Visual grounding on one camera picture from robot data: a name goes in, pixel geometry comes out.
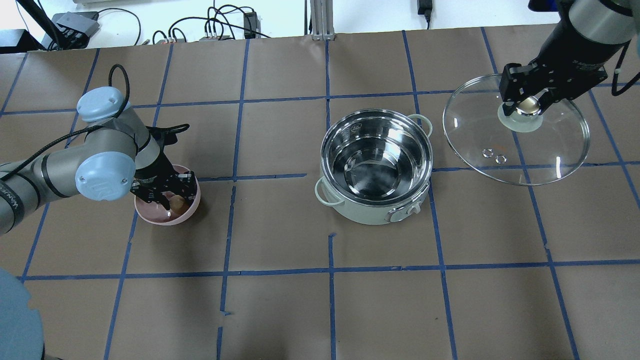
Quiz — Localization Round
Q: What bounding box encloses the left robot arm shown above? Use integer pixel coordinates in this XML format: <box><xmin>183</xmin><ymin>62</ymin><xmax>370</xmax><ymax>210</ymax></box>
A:
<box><xmin>1</xmin><ymin>86</ymin><xmax>201</xmax><ymax>234</ymax></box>

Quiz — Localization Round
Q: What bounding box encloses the aluminium frame post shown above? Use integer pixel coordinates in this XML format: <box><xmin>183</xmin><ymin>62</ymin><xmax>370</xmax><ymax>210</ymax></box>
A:
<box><xmin>309</xmin><ymin>0</ymin><xmax>336</xmax><ymax>41</ymax></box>

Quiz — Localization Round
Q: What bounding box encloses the pale green electric pot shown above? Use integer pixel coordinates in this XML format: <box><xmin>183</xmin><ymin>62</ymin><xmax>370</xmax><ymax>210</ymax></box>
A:
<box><xmin>314</xmin><ymin>108</ymin><xmax>434</xmax><ymax>226</ymax></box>

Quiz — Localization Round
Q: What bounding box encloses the pink bowl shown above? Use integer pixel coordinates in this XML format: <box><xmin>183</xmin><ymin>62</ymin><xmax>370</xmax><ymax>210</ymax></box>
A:
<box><xmin>134</xmin><ymin>164</ymin><xmax>202</xmax><ymax>226</ymax></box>

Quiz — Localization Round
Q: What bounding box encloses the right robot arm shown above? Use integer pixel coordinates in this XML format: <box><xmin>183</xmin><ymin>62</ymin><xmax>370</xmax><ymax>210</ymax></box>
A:
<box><xmin>321</xmin><ymin>0</ymin><xmax>639</xmax><ymax>197</ymax></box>

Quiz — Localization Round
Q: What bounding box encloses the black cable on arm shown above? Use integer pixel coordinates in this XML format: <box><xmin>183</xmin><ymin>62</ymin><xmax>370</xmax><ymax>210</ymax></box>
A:
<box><xmin>0</xmin><ymin>64</ymin><xmax>132</xmax><ymax>182</ymax></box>

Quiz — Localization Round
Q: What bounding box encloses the black cables bundle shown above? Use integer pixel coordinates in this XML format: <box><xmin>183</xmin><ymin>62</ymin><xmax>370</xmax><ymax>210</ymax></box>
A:
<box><xmin>95</xmin><ymin>4</ymin><xmax>273</xmax><ymax>46</ymax></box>

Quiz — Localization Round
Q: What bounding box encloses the glass pot lid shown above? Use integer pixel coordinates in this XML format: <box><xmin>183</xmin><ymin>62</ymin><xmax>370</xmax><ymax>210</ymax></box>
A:
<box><xmin>442</xmin><ymin>74</ymin><xmax>591</xmax><ymax>186</ymax></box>

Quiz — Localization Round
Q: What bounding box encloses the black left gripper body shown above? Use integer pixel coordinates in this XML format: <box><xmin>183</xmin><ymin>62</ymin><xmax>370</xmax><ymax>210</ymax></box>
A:
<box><xmin>130</xmin><ymin>168</ymin><xmax>197</xmax><ymax>203</ymax></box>

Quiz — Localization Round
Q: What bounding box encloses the blue round base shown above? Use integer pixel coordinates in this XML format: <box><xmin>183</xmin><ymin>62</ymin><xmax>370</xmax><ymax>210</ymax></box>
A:
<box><xmin>0</xmin><ymin>268</ymin><xmax>45</xmax><ymax>360</ymax></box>

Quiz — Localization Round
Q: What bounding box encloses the grey hub box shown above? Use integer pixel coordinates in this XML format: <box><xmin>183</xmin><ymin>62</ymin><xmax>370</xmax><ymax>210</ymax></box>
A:
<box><xmin>52</xmin><ymin>11</ymin><xmax>99</xmax><ymax>41</ymax></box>

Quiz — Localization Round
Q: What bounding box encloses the black power adapter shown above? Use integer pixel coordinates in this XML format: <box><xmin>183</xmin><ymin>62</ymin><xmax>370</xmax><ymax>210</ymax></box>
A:
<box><xmin>243</xmin><ymin>11</ymin><xmax>259</xmax><ymax>39</ymax></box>

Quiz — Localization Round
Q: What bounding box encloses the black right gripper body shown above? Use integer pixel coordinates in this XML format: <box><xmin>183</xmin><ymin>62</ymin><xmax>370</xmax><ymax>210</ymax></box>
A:
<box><xmin>499</xmin><ymin>60</ymin><xmax>608</xmax><ymax>103</ymax></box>

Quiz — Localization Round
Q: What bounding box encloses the brown egg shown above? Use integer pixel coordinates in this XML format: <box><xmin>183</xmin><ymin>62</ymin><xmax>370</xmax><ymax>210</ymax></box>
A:
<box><xmin>169</xmin><ymin>194</ymin><xmax>186</xmax><ymax>212</ymax></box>

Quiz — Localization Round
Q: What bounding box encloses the black device top left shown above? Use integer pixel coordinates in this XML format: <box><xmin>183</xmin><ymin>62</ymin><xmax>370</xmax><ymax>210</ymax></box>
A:
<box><xmin>0</xmin><ymin>29</ymin><xmax>38</xmax><ymax>55</ymax></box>

